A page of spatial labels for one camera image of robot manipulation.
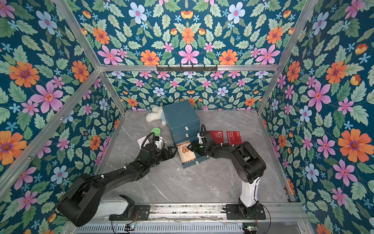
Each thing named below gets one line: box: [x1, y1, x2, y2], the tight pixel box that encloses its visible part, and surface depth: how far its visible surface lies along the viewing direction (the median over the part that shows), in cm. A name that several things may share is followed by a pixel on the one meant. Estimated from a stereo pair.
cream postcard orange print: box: [176, 140, 197, 165], surface depth 96 cm
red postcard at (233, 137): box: [226, 130, 243, 145], surface depth 106 cm
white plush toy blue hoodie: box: [145, 105, 167, 126], surface depth 113 cm
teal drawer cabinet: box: [162, 99, 210, 169], surface depth 90 cm
